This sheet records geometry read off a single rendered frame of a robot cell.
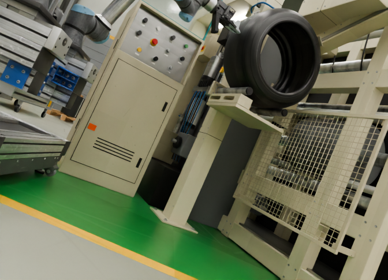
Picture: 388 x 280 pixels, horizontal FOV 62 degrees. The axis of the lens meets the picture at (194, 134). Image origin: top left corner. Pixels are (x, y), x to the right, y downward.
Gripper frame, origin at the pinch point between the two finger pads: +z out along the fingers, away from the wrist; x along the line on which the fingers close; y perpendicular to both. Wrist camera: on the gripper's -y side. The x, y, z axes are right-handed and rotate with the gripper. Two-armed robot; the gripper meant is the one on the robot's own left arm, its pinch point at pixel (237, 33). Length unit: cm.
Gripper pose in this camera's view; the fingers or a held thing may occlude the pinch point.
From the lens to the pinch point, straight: 191.9
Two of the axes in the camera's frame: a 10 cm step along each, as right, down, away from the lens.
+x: -4.2, -1.1, 9.0
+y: 4.9, -8.6, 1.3
